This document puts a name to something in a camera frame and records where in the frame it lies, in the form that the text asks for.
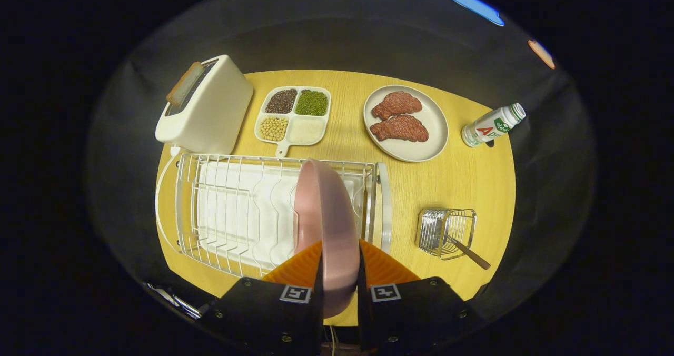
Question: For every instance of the toast bread slice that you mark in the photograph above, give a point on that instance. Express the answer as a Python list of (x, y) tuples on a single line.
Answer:
[(184, 85)]

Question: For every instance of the pile of dark beans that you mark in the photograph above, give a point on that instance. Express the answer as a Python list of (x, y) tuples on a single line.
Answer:
[(281, 101)]

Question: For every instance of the white divided tray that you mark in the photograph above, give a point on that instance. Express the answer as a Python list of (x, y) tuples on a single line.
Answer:
[(283, 148)]

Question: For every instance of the white toaster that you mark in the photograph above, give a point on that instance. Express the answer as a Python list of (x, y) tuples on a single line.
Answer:
[(216, 108)]

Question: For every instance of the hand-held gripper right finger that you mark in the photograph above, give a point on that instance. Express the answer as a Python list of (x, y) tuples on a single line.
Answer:
[(363, 324)]

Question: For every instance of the beige round plate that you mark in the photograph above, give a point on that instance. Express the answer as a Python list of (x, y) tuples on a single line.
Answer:
[(434, 127)]

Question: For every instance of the pile of green beans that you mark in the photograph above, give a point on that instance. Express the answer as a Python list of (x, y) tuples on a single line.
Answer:
[(311, 102)]

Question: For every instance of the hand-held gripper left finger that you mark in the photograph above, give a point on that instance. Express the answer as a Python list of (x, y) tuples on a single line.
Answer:
[(318, 324)]

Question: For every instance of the pink plate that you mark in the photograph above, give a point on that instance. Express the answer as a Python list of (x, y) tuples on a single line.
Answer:
[(331, 229)]

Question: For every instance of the pile of yellow soybeans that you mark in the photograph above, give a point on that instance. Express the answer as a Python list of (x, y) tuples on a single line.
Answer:
[(274, 128)]

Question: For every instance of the pile of white rice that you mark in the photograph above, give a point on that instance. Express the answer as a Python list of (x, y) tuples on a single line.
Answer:
[(308, 130)]

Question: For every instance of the brown meat slice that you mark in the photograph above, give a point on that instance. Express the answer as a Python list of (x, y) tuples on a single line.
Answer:
[(396, 105), (399, 128)]

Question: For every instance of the white drink bottle green label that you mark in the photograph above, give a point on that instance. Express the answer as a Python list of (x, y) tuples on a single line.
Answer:
[(489, 127)]

